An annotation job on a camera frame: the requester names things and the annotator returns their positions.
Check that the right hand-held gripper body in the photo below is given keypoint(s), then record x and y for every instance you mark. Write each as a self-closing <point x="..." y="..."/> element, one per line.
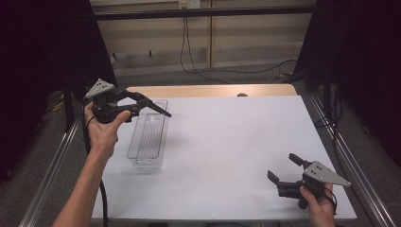
<point x="321" y="175"/>

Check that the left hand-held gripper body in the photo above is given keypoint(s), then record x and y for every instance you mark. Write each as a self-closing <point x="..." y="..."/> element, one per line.
<point x="99" y="88"/>

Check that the clear plastic container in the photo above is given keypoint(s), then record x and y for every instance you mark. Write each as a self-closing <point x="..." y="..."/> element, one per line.
<point x="148" y="142"/>

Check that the person's right hand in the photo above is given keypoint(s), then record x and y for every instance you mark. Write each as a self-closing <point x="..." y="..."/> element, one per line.
<point x="321" y="211"/>

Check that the person's left hand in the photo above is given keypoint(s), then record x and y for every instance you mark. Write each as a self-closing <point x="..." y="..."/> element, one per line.
<point x="102" y="137"/>

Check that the black metal stand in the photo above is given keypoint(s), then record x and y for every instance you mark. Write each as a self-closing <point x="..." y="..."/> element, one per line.
<point x="68" y="110"/>

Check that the black curtain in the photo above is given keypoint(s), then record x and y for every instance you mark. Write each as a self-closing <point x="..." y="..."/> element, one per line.
<point x="362" y="63"/>
<point x="38" y="47"/>

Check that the white table sheet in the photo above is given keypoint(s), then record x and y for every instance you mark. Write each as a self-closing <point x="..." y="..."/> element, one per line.
<point x="214" y="157"/>

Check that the dark round table grommet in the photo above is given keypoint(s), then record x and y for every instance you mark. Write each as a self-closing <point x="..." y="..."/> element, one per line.
<point x="242" y="94"/>

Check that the black horizontal bar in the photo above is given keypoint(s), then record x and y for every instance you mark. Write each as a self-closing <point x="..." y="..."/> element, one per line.
<point x="201" y="13"/>

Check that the metal floor rail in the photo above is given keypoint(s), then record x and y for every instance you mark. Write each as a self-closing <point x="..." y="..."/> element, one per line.
<point x="47" y="179"/>
<point x="356" y="170"/>

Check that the white wall outlet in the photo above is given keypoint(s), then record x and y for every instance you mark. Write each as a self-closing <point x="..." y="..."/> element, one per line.
<point x="189" y="3"/>

